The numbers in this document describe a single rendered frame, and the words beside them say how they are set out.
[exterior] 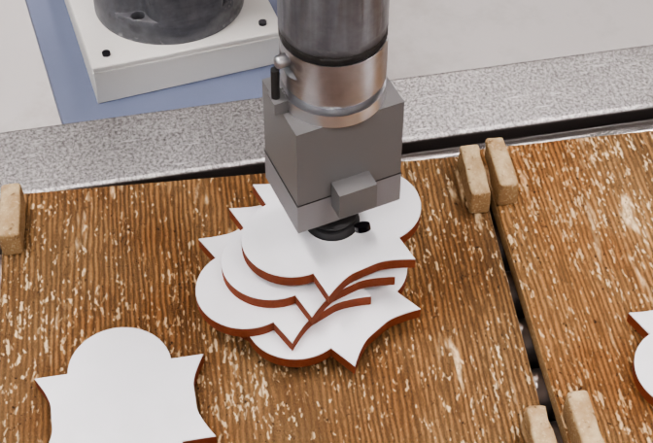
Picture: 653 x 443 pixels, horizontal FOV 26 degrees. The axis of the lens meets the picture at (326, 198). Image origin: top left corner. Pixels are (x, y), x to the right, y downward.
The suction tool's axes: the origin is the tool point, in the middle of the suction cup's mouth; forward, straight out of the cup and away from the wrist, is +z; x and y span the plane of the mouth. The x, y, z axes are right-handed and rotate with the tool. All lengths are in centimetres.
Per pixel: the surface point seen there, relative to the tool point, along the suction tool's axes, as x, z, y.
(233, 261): 0.6, 0.8, -8.1
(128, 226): 11.4, 5.4, -13.6
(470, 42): 111, 99, 80
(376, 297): -5.5, 3.1, 1.3
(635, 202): -3.6, 5.4, 26.7
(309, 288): -4.2, 0.7, -3.8
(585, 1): 112, 99, 107
